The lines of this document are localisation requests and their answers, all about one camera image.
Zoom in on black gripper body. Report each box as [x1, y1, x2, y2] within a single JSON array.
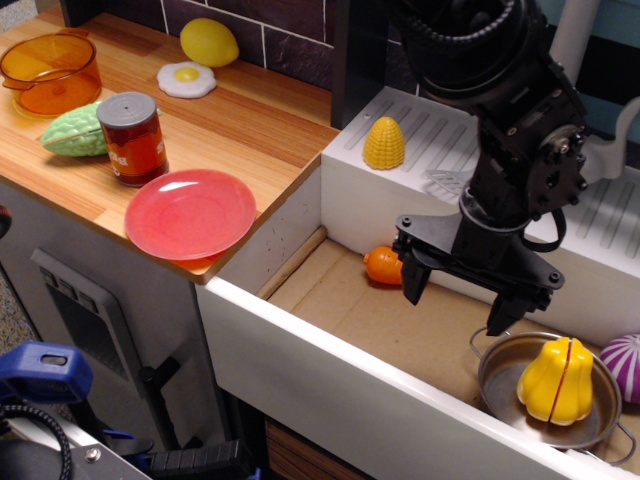
[[393, 206, 565, 306]]

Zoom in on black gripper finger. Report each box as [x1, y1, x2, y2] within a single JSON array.
[[487, 294, 529, 336], [401, 249, 434, 305]]

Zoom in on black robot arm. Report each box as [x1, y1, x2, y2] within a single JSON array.
[[385, 1, 587, 336]]

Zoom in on yellow toy corn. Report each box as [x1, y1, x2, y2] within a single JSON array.
[[363, 116, 405, 170]]

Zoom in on pink plastic plate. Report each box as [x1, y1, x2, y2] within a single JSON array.
[[124, 169, 257, 261]]

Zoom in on orange toy carrot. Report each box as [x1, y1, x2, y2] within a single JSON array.
[[363, 246, 403, 285]]

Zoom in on small metal pot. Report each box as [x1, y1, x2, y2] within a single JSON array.
[[469, 330, 637, 466]]

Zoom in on grey plastic spatula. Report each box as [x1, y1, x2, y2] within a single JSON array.
[[425, 170, 473, 196]]

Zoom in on yellow toy bell pepper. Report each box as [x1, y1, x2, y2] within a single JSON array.
[[516, 337, 594, 426]]

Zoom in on purple white striped toy onion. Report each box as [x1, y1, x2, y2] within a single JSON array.
[[600, 334, 639, 405]]

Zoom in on white toy sink faucet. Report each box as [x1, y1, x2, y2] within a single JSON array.
[[542, 1, 639, 184]]

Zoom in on toy fried egg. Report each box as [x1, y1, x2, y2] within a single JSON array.
[[156, 62, 217, 99]]

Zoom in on yellow toy lemon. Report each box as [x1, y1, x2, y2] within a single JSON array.
[[180, 18, 239, 68]]

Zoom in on red can with grey lid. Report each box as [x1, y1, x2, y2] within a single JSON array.
[[96, 92, 169, 187]]

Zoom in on grey toy oven door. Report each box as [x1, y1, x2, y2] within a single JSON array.
[[31, 248, 180, 401]]

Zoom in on green toy bitter gourd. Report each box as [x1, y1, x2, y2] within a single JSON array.
[[39, 100, 164, 158]]

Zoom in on orange transparent plastic pot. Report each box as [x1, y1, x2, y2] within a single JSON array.
[[1, 28, 102, 117]]

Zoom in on black braided cable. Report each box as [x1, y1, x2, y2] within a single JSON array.
[[0, 403, 74, 480]]

